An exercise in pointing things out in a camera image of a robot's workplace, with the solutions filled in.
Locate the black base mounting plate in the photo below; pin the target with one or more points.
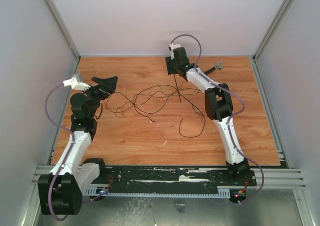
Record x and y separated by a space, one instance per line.
121 176

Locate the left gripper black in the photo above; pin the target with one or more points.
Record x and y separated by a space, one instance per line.
106 87

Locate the black zip tie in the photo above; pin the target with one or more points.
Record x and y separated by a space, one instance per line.
177 88

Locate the black adjustable wrench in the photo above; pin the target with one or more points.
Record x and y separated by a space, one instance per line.
217 66

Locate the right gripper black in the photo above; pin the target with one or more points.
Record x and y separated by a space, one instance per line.
170 65

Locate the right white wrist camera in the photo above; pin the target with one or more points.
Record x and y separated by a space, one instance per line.
174 49

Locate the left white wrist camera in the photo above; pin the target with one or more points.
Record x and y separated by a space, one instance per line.
76 83

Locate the grey slotted cable duct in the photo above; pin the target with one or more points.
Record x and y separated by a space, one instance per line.
174 191

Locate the aluminium front rail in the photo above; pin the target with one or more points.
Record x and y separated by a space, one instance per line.
267 177

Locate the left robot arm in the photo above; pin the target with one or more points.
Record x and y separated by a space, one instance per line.
61 190

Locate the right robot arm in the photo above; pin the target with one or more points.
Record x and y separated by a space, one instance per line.
218 107

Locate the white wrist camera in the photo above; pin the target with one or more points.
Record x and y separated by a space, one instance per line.
76 83
174 49

